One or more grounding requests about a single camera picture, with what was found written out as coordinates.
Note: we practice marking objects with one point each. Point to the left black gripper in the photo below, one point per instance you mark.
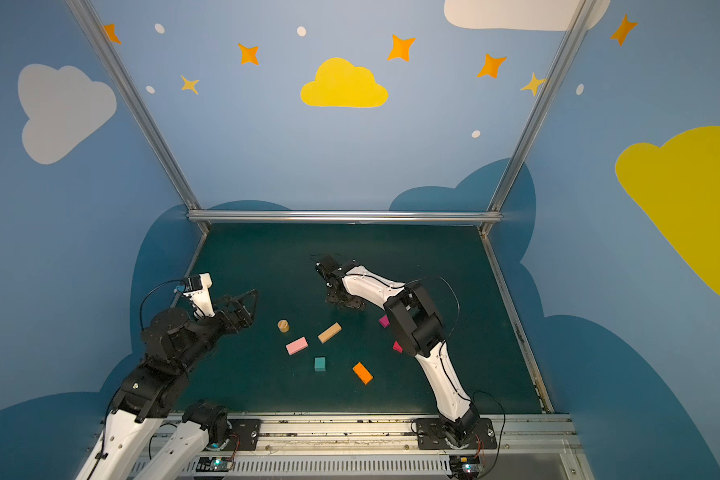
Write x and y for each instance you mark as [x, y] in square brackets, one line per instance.
[231, 309]

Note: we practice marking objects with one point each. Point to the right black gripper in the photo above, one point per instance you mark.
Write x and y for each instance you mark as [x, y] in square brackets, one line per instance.
[338, 289]

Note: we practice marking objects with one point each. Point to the natural wood block diagonal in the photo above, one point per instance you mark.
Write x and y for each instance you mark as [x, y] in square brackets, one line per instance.
[329, 333]

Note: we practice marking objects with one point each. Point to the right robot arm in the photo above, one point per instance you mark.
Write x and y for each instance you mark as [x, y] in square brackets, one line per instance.
[419, 330]

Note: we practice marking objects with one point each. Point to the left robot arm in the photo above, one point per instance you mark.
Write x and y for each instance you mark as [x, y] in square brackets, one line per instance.
[175, 344]

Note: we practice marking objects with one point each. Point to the pink rectangular block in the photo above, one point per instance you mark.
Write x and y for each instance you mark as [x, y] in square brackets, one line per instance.
[297, 346]

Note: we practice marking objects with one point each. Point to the teal cube block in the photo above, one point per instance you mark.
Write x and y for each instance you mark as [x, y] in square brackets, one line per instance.
[319, 364]

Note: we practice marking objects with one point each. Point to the orange rectangular block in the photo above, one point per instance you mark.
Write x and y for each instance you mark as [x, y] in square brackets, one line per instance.
[362, 373]

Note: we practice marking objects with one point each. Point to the small wood cylinder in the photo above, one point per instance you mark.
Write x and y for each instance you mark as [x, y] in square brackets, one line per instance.
[283, 326]

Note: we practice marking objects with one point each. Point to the left controller board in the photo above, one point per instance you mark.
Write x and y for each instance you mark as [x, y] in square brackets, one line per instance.
[214, 465]

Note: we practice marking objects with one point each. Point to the controller board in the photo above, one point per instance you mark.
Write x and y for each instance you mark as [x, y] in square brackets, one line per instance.
[214, 465]
[464, 468]

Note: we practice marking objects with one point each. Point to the right controller board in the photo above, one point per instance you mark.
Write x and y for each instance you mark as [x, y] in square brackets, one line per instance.
[464, 468]

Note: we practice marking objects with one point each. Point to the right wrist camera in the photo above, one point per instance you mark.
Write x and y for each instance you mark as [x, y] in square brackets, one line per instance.
[326, 266]

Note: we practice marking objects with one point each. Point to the back aluminium frame bar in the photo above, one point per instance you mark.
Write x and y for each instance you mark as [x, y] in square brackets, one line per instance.
[341, 217]

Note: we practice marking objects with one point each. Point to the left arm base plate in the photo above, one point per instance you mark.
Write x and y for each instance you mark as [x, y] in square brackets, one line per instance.
[242, 435]

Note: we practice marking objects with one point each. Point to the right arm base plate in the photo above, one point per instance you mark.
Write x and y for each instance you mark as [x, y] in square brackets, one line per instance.
[431, 435]

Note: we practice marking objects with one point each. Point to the left aluminium frame post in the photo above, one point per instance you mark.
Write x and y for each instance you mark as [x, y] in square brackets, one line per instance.
[90, 23]

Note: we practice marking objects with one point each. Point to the aluminium frame post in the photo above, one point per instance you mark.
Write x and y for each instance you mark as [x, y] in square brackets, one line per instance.
[559, 68]
[90, 23]

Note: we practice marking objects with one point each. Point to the aluminium front rail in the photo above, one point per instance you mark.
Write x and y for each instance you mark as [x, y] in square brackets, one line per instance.
[368, 446]

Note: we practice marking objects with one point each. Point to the right aluminium frame post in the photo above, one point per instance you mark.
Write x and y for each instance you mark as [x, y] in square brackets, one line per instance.
[559, 68]

